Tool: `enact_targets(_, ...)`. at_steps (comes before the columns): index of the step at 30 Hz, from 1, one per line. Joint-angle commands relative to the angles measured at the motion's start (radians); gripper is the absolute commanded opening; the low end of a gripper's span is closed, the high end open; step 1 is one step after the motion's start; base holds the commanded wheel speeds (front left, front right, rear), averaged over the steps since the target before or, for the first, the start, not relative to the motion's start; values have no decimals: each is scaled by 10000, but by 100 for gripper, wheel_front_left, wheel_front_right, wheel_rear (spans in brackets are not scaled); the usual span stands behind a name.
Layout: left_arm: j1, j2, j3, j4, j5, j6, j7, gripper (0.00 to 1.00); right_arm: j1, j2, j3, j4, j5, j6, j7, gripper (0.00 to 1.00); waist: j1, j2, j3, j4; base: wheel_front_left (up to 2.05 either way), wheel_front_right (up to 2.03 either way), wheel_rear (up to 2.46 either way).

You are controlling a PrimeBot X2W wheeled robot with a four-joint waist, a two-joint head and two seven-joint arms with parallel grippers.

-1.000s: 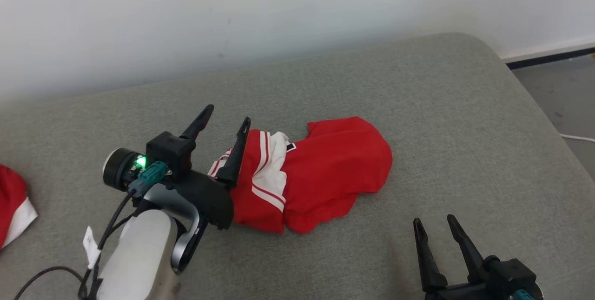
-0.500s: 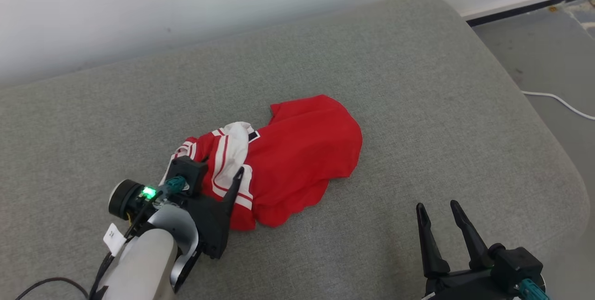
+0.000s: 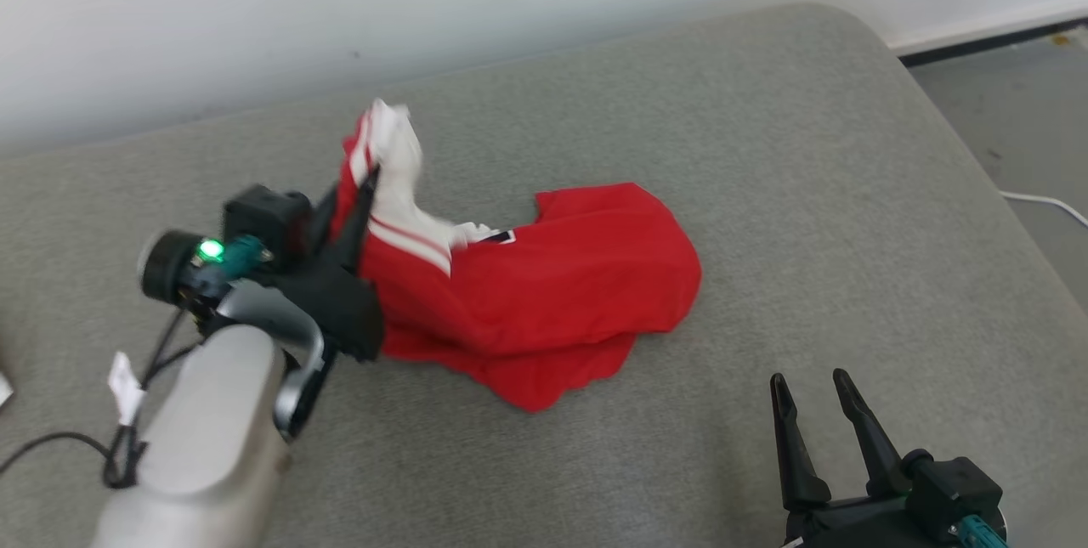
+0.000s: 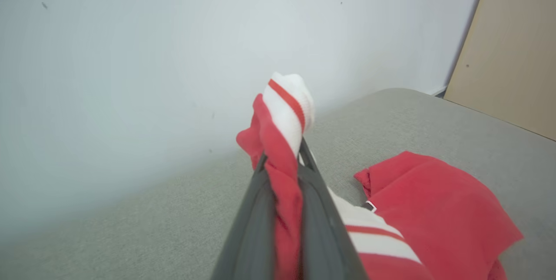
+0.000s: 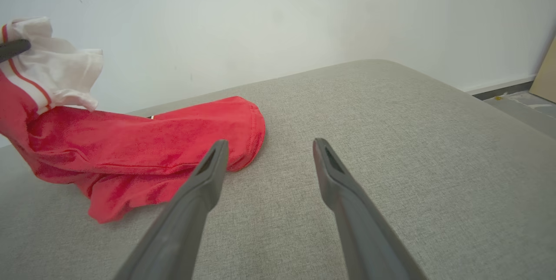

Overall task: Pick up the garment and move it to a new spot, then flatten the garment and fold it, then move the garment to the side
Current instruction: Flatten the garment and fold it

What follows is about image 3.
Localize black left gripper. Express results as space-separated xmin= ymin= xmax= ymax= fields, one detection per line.
xmin=255 ymin=166 xmax=386 ymax=363

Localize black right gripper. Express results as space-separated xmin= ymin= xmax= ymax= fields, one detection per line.
xmin=770 ymin=368 xmax=1008 ymax=548

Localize red Bulls 23 jersey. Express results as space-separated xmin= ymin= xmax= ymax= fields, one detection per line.
xmin=330 ymin=99 xmax=704 ymax=413

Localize left black cable teal connector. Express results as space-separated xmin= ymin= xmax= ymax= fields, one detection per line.
xmin=0 ymin=234 xmax=275 ymax=491

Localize black cable teal connector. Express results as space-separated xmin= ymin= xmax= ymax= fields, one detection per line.
xmin=0 ymin=234 xmax=275 ymax=491
xmin=956 ymin=512 xmax=1011 ymax=548

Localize right black cable teal connector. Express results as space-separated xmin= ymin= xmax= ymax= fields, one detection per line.
xmin=956 ymin=512 xmax=1011 ymax=548

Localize white tag on cable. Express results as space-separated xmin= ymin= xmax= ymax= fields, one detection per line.
xmin=107 ymin=350 xmax=146 ymax=427

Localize white floor cable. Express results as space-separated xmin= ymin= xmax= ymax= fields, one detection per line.
xmin=999 ymin=189 xmax=1088 ymax=230

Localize white wall baseboard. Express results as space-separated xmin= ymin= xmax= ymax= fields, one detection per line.
xmin=882 ymin=0 xmax=1088 ymax=66

